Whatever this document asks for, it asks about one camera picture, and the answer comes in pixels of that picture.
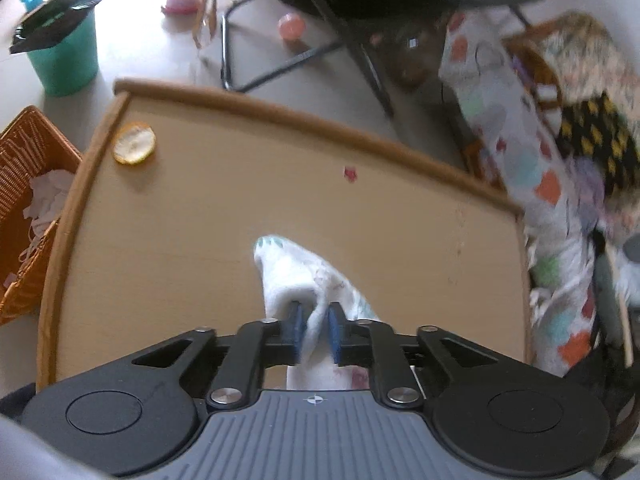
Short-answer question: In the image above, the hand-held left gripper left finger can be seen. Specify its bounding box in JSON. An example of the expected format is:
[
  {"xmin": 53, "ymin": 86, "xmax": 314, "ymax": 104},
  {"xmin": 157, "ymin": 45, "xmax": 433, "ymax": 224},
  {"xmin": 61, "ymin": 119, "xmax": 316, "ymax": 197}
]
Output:
[{"xmin": 131, "ymin": 301, "xmax": 306, "ymax": 407}]

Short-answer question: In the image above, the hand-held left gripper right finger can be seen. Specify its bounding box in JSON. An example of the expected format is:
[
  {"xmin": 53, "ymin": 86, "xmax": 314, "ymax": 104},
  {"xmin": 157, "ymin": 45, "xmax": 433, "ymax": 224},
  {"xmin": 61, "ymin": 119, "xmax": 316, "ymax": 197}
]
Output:
[{"xmin": 326, "ymin": 302, "xmax": 506, "ymax": 406}]

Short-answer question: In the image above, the white floral garment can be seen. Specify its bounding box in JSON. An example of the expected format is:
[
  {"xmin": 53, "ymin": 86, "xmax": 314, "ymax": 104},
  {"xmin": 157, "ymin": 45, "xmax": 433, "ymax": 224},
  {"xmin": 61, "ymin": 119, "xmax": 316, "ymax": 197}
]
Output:
[{"xmin": 252, "ymin": 234, "xmax": 386, "ymax": 391}]

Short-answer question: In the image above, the white patchwork quilt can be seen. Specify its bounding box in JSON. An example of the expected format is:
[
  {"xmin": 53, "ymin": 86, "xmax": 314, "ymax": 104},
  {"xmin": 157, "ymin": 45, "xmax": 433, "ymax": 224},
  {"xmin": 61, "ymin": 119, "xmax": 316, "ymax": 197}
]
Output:
[{"xmin": 440, "ymin": 10, "xmax": 601, "ymax": 378}]

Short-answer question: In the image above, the grey cloth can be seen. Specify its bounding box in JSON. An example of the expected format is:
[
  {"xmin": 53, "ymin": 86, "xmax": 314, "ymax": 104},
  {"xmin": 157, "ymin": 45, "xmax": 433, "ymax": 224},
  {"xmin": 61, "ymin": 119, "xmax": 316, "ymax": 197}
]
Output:
[{"xmin": 592, "ymin": 232, "xmax": 640, "ymax": 376}]

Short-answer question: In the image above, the white crumpled paper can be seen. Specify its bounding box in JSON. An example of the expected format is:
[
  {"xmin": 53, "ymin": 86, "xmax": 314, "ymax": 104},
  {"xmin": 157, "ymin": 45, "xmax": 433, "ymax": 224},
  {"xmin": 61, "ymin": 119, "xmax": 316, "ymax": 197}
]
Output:
[{"xmin": 2, "ymin": 169, "xmax": 76, "ymax": 291}]

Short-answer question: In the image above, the brown jar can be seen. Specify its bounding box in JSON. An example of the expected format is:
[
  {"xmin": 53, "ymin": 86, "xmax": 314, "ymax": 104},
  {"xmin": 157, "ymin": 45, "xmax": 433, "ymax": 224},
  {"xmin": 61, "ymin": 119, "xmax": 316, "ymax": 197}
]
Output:
[{"xmin": 387, "ymin": 25, "xmax": 446, "ymax": 88}]

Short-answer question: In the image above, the pink ball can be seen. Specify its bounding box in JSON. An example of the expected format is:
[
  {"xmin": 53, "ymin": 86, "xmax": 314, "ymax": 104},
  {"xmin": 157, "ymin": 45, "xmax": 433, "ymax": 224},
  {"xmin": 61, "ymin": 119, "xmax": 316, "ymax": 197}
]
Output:
[{"xmin": 278, "ymin": 12, "xmax": 307, "ymax": 42}]

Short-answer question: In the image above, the black yellow patterned pillow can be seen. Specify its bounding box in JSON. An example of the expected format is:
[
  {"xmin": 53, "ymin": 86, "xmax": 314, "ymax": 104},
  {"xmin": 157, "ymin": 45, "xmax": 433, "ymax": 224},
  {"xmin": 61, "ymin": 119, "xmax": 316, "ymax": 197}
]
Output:
[{"xmin": 555, "ymin": 91, "xmax": 640, "ymax": 196}]

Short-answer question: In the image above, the orange wicker basket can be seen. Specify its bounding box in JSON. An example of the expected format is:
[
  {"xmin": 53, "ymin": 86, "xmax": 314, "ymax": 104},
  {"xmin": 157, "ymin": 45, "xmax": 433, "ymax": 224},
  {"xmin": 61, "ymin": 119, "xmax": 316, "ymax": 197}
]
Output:
[{"xmin": 0, "ymin": 105, "xmax": 83, "ymax": 326}]

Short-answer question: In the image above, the colourful patterned quilt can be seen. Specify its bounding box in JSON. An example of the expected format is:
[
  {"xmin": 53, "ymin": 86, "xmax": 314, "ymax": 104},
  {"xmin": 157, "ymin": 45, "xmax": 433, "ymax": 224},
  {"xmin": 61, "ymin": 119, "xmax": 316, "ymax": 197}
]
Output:
[{"xmin": 460, "ymin": 15, "xmax": 640, "ymax": 371}]

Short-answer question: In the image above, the teal trash bin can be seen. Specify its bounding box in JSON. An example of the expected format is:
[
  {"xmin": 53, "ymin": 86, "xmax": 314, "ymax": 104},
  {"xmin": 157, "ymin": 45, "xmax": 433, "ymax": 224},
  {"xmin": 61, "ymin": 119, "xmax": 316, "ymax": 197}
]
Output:
[{"xmin": 25, "ymin": 7, "xmax": 99, "ymax": 98}]

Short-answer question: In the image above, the floral cushion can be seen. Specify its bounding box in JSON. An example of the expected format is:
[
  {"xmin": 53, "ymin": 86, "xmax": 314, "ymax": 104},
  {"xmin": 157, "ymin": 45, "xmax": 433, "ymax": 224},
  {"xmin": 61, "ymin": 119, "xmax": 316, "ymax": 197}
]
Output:
[{"xmin": 542, "ymin": 12, "xmax": 636, "ymax": 111}]

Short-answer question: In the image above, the black bin bag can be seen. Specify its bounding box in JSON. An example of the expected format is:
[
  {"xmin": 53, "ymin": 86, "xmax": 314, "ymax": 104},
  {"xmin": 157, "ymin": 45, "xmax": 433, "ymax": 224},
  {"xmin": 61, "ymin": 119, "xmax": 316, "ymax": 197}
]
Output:
[{"xmin": 9, "ymin": 0, "xmax": 106, "ymax": 55}]

